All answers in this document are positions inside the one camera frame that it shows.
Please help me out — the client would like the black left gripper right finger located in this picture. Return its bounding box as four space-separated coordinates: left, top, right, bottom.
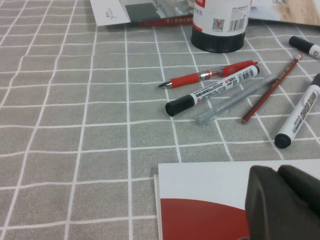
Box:
277 164 320 217

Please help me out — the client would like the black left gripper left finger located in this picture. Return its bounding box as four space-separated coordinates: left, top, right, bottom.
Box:
244 165 320 240

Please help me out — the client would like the red gel pen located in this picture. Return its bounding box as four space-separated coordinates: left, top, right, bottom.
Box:
157 59 259 89

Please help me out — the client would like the gray translucent gel pen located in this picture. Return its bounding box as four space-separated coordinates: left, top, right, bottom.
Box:
195 73 278 127

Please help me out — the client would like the red and white brochure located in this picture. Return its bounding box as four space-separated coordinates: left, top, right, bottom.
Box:
153 159 320 240

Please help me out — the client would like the white board marker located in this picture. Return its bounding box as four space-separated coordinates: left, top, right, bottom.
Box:
274 73 320 150

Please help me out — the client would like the red striped pencil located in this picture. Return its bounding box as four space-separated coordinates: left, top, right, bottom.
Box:
241 53 303 125

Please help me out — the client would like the white marker barcode label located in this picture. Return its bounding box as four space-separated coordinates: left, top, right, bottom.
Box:
164 65 260 117

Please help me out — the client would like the plain white black-capped marker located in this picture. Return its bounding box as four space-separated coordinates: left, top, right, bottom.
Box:
288 35 320 60

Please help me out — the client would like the brochure with sand photo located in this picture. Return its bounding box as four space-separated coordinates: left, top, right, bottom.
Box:
247 0 320 27

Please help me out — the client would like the gray white-grid tablecloth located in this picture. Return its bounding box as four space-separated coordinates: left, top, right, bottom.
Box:
0 0 320 240

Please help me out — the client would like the brochure with gray photo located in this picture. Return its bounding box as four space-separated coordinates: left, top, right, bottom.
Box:
89 0 195 28

